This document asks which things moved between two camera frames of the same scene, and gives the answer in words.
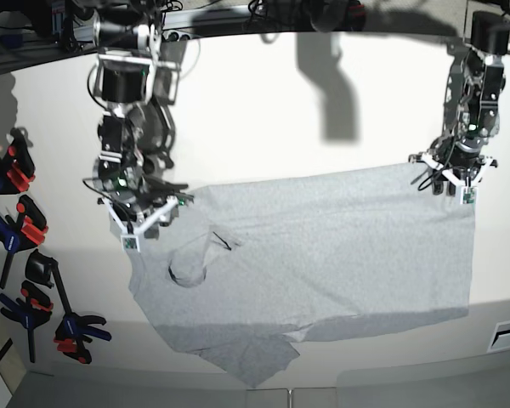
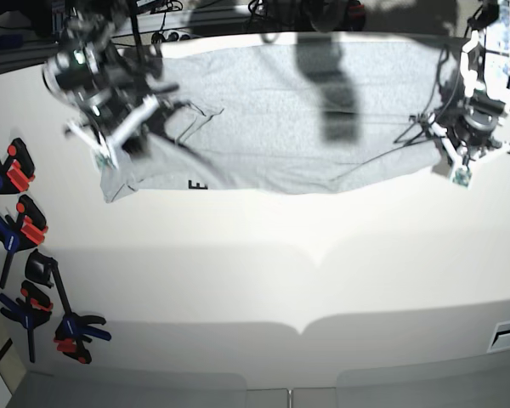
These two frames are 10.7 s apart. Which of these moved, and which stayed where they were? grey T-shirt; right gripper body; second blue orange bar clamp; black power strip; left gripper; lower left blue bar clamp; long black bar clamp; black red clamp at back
Moved: left gripper; grey T-shirt; right gripper body
Stayed: black power strip; long black bar clamp; lower left blue bar clamp; second blue orange bar clamp; black red clamp at back
